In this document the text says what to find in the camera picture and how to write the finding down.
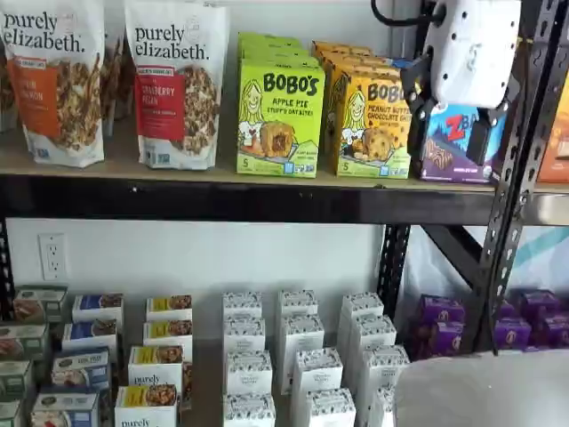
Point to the white box yellow label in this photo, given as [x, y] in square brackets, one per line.
[168, 331]
[146, 407]
[169, 307]
[155, 364]

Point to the blue oatmeal box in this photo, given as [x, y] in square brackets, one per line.
[89, 333]
[64, 409]
[98, 307]
[80, 369]

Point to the white patterned small cartons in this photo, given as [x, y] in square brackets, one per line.
[206, 378]

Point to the orange label granola bag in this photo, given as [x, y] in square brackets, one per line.
[53, 89]

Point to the white granola bag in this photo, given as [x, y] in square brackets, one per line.
[6, 89]

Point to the black metal shelf rack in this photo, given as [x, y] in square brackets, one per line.
[551, 209]
[266, 200]

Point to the white organic pastry box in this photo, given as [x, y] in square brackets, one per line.
[302, 333]
[372, 333]
[249, 411]
[249, 373]
[298, 302]
[384, 369]
[331, 409]
[244, 335]
[242, 304]
[362, 304]
[316, 373]
[383, 407]

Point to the orange cardboard box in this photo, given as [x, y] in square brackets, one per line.
[555, 147]

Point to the blue purple Zbar box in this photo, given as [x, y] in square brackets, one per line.
[406, 63]
[449, 147]

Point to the red label granola bag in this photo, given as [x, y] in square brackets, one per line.
[178, 89]

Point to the white wall outlet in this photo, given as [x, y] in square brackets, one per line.
[52, 257]

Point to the green oatmeal box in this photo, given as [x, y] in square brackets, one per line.
[40, 302]
[9, 413]
[15, 378]
[22, 340]

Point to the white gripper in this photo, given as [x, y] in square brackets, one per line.
[471, 49]

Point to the green Bobo's apple pie box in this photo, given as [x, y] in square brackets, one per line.
[280, 124]
[266, 35]
[271, 43]
[275, 52]

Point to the yellow Bobo's peanut butter box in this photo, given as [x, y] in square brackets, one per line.
[360, 65]
[340, 46]
[373, 129]
[351, 55]

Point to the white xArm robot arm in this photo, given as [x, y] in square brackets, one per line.
[480, 391]

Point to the wooden shelf board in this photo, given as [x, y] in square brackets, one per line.
[120, 155]
[551, 187]

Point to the white teal plastic sheet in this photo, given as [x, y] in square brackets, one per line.
[435, 284]

